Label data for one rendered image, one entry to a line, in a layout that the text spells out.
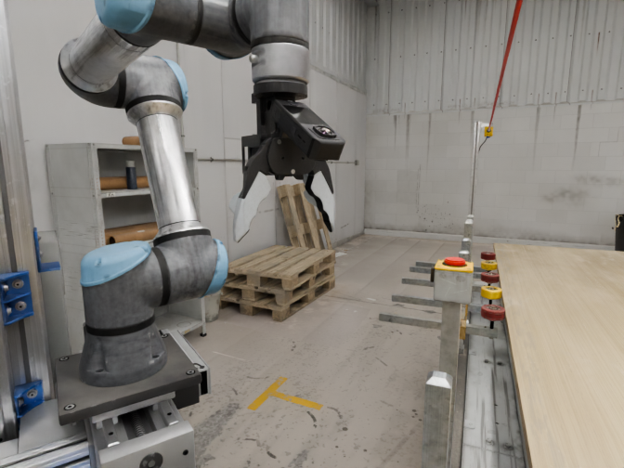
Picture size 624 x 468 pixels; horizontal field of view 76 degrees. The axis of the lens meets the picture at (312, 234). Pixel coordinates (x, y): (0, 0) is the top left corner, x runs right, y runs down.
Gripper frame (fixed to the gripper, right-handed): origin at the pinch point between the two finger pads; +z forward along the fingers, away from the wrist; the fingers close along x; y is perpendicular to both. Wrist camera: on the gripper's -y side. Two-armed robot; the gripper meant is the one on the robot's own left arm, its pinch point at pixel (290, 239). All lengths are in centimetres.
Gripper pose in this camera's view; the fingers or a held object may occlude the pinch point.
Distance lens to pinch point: 53.6
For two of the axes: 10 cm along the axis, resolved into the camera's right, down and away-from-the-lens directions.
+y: -5.6, -1.4, 8.2
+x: -8.3, 0.9, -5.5
